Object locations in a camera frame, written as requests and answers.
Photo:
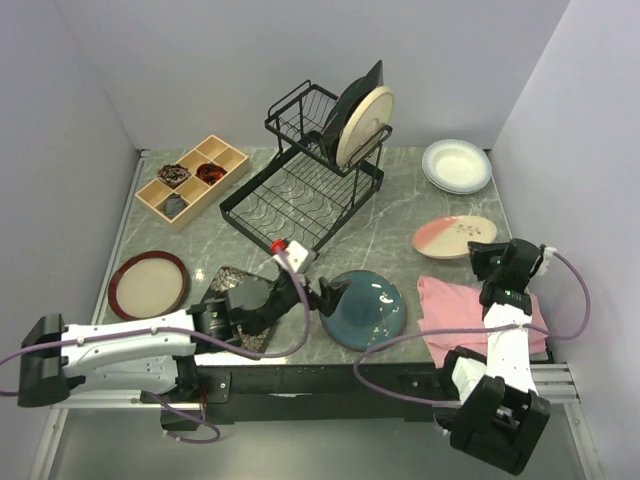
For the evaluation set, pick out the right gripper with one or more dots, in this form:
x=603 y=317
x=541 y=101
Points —
x=480 y=251

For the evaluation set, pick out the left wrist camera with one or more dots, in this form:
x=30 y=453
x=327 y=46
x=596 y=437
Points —
x=292 y=255

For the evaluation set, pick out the black base bar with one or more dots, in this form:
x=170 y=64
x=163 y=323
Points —
x=234 y=394

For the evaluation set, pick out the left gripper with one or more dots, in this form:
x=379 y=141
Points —
x=330 y=294

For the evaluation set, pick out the white fluted plate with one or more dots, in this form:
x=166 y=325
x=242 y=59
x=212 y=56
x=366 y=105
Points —
x=457 y=187

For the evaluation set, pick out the black wire dish rack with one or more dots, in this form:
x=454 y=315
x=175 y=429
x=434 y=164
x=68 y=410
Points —
x=300 y=195

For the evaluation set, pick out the teal brown rimmed plate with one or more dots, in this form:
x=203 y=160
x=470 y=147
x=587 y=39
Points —
x=370 y=312

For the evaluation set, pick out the black square floral plate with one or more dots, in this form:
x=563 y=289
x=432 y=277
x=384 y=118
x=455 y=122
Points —
x=225 y=278

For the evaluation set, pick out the grey cloth piece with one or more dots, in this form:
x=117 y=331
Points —
x=174 y=205

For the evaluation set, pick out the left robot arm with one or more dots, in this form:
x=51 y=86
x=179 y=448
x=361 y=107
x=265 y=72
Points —
x=157 y=355

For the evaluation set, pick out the brown beaded bundle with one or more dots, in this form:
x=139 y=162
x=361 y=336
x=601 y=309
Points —
x=173 y=175

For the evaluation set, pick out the round red rimmed plate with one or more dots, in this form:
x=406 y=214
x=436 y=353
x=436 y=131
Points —
x=148 y=285

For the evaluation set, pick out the pink cloth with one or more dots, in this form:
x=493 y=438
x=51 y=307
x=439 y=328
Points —
x=450 y=306

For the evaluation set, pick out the pink and cream plate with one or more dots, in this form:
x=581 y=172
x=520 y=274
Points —
x=448 y=237

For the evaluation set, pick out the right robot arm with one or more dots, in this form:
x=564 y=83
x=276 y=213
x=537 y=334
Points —
x=501 y=417

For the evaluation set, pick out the beige front plate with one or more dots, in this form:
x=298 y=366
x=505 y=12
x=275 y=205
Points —
x=362 y=129

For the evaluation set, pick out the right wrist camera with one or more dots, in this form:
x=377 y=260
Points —
x=544 y=260

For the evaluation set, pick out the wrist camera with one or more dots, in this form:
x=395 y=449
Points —
x=292 y=255
x=544 y=260

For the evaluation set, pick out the cream round plate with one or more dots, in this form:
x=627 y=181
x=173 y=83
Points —
x=456 y=160

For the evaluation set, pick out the wooden compartment tray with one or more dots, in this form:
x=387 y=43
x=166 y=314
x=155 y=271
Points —
x=215 y=166

